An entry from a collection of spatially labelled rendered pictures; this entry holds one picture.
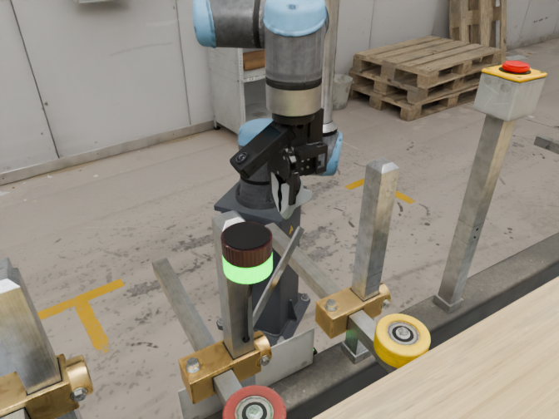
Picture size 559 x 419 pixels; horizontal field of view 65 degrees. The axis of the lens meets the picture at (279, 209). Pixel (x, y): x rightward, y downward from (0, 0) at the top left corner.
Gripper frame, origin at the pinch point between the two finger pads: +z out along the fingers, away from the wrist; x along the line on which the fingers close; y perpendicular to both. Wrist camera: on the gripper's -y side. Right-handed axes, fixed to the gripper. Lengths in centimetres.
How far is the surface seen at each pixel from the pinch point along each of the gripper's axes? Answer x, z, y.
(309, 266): -5.2, 10.5, 3.0
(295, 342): -14.6, 17.6, -6.2
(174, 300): -0.9, 9.9, -22.9
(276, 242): 5.2, 10.8, 1.8
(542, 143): 7, 12, 102
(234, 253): -23.0, -14.9, -20.6
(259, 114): 240, 82, 128
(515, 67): -18.5, -26.9, 31.4
